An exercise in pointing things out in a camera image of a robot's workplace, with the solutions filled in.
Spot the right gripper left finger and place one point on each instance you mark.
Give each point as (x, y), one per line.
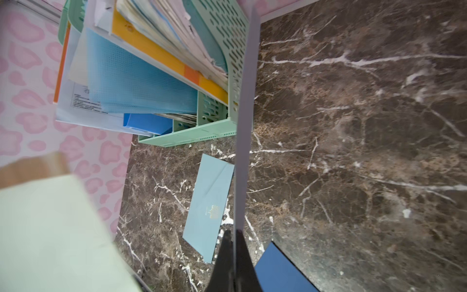
(222, 278)

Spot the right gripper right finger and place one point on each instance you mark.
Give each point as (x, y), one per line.
(245, 276)

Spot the light teal envelope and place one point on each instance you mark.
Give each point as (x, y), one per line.
(208, 205)

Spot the grey envelope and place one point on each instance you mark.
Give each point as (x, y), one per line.
(245, 119)

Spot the cream letter paper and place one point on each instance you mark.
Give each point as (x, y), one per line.
(52, 238)

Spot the dark blue envelope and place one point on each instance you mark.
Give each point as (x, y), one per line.
(276, 273)

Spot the blue folder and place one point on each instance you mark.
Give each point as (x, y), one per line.
(124, 83)

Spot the white document papers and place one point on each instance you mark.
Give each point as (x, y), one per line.
(74, 104)

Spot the green file organizer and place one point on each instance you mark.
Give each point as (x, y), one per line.
(229, 26)

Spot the stack of loose papers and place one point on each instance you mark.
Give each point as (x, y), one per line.
(177, 27)

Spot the white binder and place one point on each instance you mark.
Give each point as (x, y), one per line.
(103, 19)

